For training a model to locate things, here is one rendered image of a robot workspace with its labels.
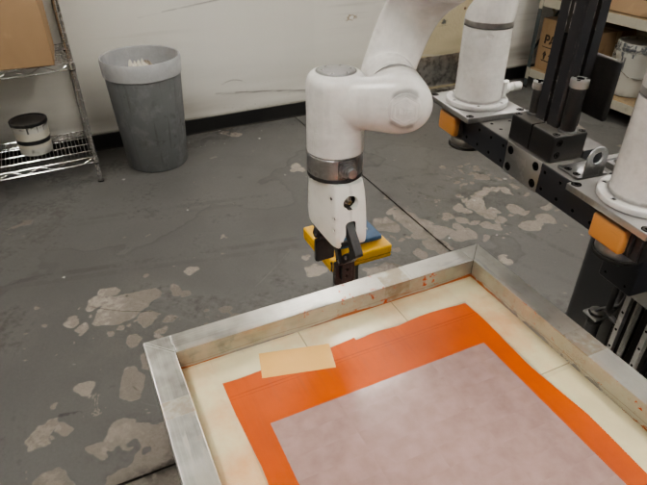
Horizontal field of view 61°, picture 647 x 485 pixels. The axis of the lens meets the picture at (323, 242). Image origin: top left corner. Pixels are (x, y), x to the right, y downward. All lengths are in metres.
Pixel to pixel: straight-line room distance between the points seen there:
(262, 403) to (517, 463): 0.32
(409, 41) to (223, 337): 0.47
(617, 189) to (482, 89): 0.39
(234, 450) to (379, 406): 0.19
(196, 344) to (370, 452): 0.28
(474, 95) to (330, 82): 0.56
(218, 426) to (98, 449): 1.29
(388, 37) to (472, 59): 0.43
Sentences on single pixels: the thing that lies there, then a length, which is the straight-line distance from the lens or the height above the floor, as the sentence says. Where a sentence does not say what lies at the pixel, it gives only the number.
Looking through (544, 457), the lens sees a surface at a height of 0.95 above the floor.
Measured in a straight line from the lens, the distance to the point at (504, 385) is 0.82.
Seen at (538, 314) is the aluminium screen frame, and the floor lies 0.99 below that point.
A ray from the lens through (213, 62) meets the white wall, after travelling 3.95.
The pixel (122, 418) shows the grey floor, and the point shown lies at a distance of 2.08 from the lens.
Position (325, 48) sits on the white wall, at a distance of 4.23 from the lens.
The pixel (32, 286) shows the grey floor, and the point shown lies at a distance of 2.79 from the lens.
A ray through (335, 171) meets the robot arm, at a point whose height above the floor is 1.22.
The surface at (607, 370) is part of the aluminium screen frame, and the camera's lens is 0.84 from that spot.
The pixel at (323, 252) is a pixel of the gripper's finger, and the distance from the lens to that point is 0.85.
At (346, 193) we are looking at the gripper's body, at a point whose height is 1.19.
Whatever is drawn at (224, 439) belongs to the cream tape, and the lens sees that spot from 0.74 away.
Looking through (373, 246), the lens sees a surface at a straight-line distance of 1.04.
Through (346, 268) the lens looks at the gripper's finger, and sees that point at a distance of 0.79.
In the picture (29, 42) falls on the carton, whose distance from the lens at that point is 3.28.
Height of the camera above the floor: 1.54
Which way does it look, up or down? 34 degrees down
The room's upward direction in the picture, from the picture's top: straight up
